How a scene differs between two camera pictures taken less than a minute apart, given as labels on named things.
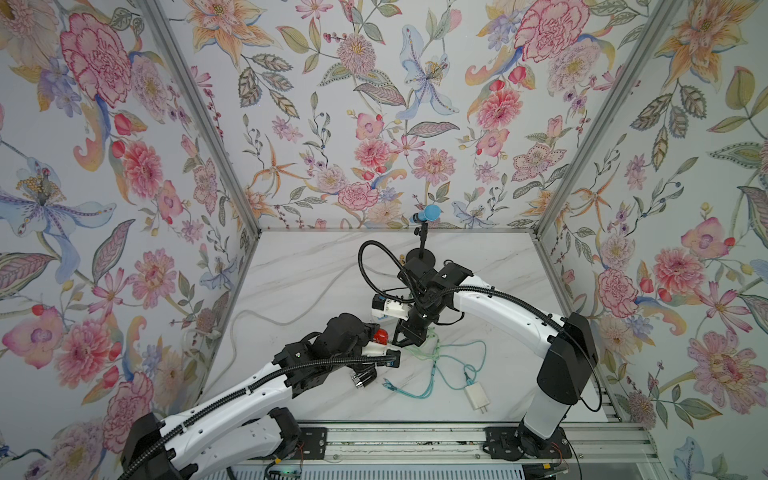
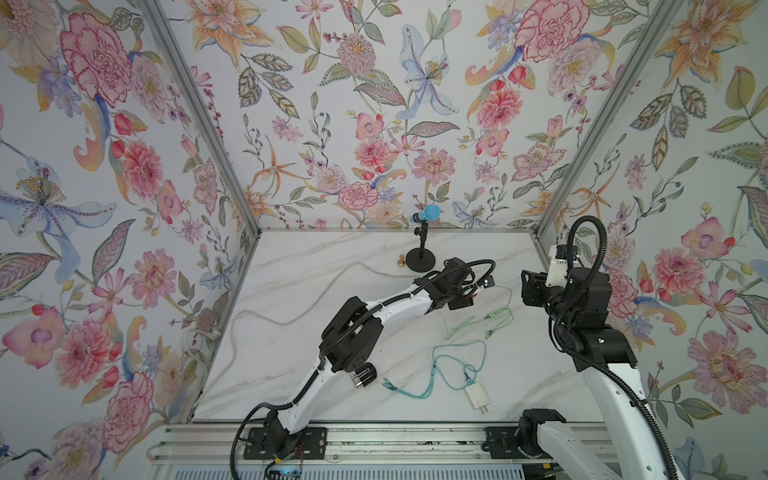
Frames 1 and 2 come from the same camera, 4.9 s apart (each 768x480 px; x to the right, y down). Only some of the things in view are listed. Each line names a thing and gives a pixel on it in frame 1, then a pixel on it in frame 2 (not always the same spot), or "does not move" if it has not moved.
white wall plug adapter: [477, 397] does not move
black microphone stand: [422, 252] does not move
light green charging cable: [425, 357] → [490, 332]
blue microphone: [431, 212] does not move
